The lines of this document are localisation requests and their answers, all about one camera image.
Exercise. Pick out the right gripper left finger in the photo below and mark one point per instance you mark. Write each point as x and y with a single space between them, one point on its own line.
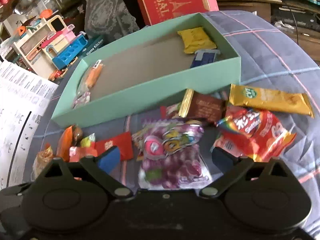
100 168

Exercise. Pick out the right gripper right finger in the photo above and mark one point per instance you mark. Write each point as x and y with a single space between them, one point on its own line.
233 169

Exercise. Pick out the orange red translucent packet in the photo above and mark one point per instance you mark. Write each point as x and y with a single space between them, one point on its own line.
76 153

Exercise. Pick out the yellow green Mini snack bar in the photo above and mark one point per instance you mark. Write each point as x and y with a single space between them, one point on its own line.
88 141

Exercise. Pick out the small red candy packet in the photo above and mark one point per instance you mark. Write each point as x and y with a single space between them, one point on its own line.
122 141

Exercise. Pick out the plain orange snack packet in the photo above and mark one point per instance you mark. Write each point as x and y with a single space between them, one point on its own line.
65 143

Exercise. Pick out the red Skittles bag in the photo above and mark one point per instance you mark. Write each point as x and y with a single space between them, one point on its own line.
254 133

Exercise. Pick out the orange peanut snack bag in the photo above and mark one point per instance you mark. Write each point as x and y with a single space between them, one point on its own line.
42 159

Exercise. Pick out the purple QQ gummy bag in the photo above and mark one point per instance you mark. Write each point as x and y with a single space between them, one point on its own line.
170 154

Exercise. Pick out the pink floral white packet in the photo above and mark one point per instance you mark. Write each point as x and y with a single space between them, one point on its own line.
82 100

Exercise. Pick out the brown chocolate wafer packet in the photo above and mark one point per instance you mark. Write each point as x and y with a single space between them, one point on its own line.
203 106

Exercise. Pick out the small pink candy packet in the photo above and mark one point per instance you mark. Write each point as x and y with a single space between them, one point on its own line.
170 112

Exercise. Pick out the golden yellow stick packet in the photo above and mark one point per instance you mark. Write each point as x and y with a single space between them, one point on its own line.
270 99

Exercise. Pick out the long orange cracker pack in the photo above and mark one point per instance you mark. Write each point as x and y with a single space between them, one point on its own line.
89 78

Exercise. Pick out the blue white snack packet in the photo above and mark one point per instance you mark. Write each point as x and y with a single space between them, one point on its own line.
204 56

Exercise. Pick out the yellow snack bar packet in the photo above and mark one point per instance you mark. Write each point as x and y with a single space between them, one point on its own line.
195 39

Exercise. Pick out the white printed instruction sheet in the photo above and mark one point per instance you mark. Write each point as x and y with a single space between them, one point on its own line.
25 97

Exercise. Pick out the mint green cardboard box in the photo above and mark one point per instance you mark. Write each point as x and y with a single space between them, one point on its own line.
146 69

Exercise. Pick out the blue plaid tablecloth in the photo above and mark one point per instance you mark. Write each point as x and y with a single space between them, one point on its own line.
269 59

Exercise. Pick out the toy home kitchen set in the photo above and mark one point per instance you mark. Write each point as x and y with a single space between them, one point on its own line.
47 46

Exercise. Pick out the grey lace cloth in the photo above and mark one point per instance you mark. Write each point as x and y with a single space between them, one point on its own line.
110 19

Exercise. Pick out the wooden low shelf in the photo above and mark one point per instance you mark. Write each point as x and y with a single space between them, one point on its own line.
298 19

